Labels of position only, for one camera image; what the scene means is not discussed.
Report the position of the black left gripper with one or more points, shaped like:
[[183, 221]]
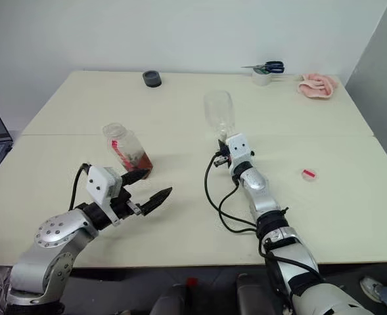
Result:
[[121, 205]]

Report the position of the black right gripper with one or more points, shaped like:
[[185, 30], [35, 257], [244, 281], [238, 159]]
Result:
[[222, 159]]

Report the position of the clear plastic bottle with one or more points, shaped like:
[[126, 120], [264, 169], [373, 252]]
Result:
[[130, 151], [218, 108]]

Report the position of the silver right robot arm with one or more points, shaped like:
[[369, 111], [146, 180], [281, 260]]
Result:
[[259, 193]]

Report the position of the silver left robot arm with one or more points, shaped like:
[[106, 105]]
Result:
[[58, 229]]

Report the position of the white tape roll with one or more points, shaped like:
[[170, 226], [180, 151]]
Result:
[[262, 78]]

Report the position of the small red bottle cap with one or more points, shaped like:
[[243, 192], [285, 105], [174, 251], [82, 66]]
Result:
[[309, 175]]

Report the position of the pink cloth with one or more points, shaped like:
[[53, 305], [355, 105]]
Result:
[[316, 87]]

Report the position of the dark rounded shape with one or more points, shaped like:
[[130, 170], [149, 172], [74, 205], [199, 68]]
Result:
[[252, 295], [171, 300]]

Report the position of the white sneaker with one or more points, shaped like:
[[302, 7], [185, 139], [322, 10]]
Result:
[[370, 288]]

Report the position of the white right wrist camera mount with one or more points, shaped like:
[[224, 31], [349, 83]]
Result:
[[240, 147]]

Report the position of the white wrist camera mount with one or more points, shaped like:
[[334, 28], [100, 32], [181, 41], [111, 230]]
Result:
[[98, 183], [240, 147]]

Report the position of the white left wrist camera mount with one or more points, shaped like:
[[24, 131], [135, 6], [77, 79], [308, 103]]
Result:
[[98, 183]]

